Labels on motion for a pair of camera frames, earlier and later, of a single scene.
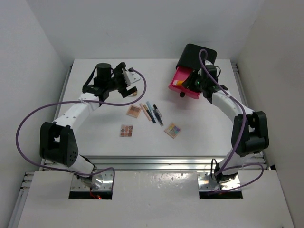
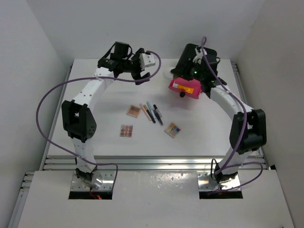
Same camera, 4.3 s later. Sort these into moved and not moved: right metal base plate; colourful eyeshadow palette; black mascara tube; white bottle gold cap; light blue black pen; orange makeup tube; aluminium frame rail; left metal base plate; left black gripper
Moved: left black gripper; orange makeup tube; white bottle gold cap
Not moved: colourful eyeshadow palette; black mascara tube; right metal base plate; left metal base plate; light blue black pen; aluminium frame rail
